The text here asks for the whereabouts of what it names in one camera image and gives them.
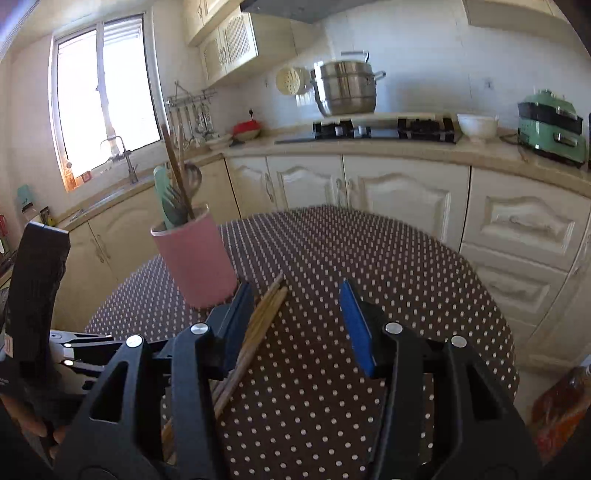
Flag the crossing wooden chopstick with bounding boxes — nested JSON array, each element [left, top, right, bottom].
[[162, 276, 287, 463]]

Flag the pink utensil holder cup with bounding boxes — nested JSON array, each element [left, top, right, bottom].
[[150, 203, 238, 309]]

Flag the silver metal spoon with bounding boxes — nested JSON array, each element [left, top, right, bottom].
[[183, 164, 202, 200]]

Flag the mint green utensil case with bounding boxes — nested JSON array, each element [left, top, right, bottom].
[[153, 165, 187, 230]]

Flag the steel kitchen sink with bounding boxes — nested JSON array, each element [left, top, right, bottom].
[[64, 178, 153, 222]]

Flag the left hand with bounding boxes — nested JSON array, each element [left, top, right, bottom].
[[1, 394, 69, 459]]

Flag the brown polka dot tablecloth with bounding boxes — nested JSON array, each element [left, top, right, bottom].
[[84, 204, 521, 480]]

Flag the chrome faucet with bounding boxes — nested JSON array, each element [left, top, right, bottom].
[[100, 135, 138, 184]]

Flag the cream lower cabinets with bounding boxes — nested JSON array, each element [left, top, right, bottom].
[[50, 151, 591, 370]]

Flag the cream cabinets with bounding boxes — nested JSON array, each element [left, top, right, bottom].
[[50, 151, 591, 370], [182, 0, 297, 88]]

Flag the red bowl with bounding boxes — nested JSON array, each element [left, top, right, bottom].
[[232, 120, 262, 142]]

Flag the black gas stove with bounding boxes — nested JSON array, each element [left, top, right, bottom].
[[276, 116, 463, 144]]

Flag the hanging utensil rack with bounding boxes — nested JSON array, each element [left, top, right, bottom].
[[164, 80, 216, 149]]

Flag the white bowl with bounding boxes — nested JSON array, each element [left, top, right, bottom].
[[457, 114, 498, 143]]

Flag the stainless steel steamer pot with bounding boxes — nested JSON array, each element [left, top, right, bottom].
[[311, 51, 386, 117]]

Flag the green electric grill appliance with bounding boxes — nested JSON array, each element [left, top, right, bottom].
[[517, 90, 587, 169]]

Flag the window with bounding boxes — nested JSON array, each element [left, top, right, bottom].
[[50, 11, 163, 192]]

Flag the cream upper cabinets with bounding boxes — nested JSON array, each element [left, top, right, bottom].
[[182, 0, 297, 88]]

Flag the grey range hood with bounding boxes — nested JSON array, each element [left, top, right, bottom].
[[239, 0, 375, 24]]

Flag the round cream wall strainer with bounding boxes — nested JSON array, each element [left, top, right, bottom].
[[276, 66, 310, 96]]

